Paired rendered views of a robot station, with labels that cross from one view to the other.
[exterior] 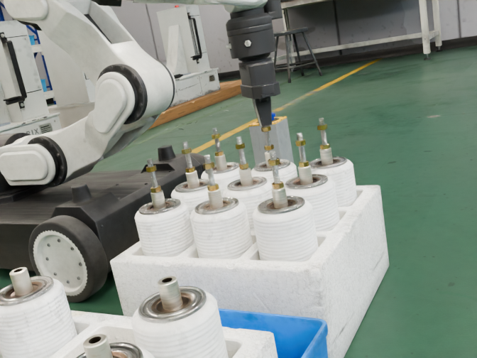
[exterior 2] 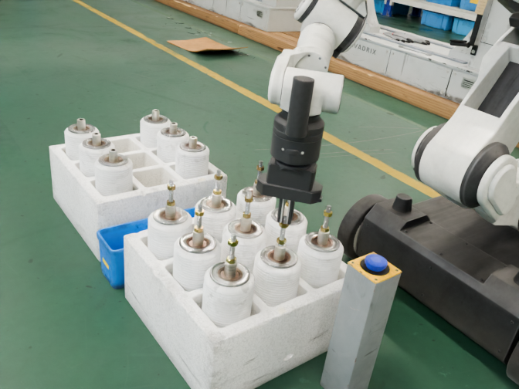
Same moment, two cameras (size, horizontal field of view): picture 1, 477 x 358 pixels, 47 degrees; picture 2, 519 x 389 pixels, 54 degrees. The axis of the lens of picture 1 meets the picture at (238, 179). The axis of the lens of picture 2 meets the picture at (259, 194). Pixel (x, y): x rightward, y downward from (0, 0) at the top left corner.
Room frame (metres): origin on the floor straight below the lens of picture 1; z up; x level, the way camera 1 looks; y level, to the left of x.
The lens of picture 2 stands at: (1.34, -0.89, 0.83)
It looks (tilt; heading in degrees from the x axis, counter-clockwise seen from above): 28 degrees down; 111
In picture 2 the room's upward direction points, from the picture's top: 7 degrees clockwise
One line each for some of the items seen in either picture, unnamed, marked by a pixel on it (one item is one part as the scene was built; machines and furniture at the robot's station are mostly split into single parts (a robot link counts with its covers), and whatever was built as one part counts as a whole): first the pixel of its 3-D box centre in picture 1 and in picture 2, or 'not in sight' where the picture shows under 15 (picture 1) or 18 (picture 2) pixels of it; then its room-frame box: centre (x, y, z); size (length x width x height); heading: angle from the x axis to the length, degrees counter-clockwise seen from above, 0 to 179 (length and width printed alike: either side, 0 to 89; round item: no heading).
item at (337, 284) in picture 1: (261, 263); (239, 288); (0.99, -0.01, 0.09); 0.39 x 0.39 x 0.18; 60
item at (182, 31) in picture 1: (131, 61); not in sight; (4.28, 0.63, 0.45); 1.51 x 0.57 x 0.74; 149
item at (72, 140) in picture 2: not in sight; (83, 157); (0.35, 0.21, 0.16); 0.10 x 0.10 x 0.18
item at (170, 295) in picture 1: (170, 293); (113, 155); (0.56, 0.10, 0.26); 0.02 x 0.02 x 0.03
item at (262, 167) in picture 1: (272, 165); (279, 257); (1.09, -0.07, 0.25); 0.08 x 0.08 x 0.01
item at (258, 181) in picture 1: (247, 184); (245, 228); (0.99, -0.01, 0.25); 0.08 x 0.08 x 0.01
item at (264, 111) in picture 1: (265, 110); (279, 205); (1.08, -0.08, 0.37); 0.03 x 0.02 x 0.06; 102
